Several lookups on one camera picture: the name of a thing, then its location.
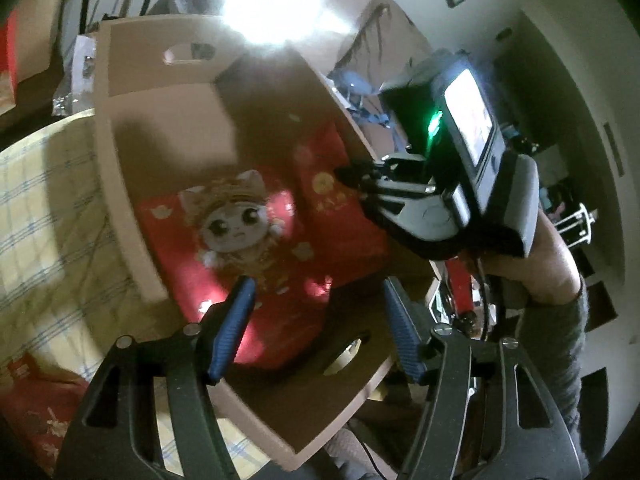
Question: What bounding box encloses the yellow blue plaid cloth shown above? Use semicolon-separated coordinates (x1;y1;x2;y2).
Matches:
0;109;266;480

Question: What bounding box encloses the blue straps bundle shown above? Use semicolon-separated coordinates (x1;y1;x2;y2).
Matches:
326;69;402;132

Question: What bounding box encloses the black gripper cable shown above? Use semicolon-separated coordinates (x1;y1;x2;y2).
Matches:
475;257;493;343

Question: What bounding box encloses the person's right hand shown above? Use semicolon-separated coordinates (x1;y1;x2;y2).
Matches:
487;219;582;307

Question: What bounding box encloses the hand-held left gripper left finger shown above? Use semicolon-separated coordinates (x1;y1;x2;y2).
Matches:
52;276;261;480

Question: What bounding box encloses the red cat print packet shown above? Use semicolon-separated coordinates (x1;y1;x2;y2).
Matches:
137;167;351;372

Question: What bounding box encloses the red patterned bag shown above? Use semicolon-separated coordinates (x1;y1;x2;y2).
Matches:
0;352;90;477

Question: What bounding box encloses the white wire rack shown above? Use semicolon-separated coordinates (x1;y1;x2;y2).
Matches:
554;203;602;252

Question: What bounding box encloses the red gold coin packet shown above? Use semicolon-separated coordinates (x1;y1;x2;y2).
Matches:
292;120;392;292

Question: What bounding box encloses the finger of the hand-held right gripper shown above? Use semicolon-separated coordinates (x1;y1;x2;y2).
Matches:
334;155;432;193
358;189;427;242

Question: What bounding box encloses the brown cardboard storage box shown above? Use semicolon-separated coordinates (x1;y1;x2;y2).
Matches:
0;0;72;113

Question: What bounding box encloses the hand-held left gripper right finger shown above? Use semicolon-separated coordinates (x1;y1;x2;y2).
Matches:
383;278;590;480

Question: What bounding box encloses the clear plastic package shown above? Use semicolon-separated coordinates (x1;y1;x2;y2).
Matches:
51;34;99;117

